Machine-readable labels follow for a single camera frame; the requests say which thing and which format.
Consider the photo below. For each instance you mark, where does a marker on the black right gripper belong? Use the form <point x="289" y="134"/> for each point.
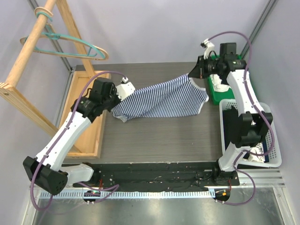
<point x="200" y="68"/>

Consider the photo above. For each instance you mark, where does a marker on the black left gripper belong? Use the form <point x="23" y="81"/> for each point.
<point x="114" y="92"/>

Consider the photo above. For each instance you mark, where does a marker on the green plastic tray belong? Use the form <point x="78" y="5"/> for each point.
<point x="218" y="96"/>

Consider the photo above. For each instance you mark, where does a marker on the blue white striped tank top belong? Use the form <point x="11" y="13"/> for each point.
<point x="179" y="97"/>

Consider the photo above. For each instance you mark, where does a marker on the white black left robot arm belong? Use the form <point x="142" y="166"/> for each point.
<point x="45" y="169"/>

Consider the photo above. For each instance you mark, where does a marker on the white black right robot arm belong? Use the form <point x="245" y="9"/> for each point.
<point x="245" y="126"/>

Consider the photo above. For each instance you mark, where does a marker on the wooden hanger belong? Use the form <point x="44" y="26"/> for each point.
<point x="98" y="50"/>

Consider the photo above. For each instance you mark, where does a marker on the wooden tray base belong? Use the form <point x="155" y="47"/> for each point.
<point x="88" y="145"/>

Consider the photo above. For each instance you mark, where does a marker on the black garment in basket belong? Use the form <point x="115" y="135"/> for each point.
<point x="230" y="117"/>

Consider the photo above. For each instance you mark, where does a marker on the white printed shirt in basket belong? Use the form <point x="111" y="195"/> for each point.
<point x="256" y="155"/>

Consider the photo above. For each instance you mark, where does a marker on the wooden clothes rack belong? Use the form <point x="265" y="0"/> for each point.
<point x="44" y="82"/>

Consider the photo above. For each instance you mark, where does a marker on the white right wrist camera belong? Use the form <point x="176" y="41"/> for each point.
<point x="208" y="46"/>

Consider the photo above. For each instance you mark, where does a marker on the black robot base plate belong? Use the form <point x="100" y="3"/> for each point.
<point x="161" y="177"/>

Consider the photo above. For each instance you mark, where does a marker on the white slotted cable duct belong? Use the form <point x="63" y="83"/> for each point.
<point x="87" y="194"/>

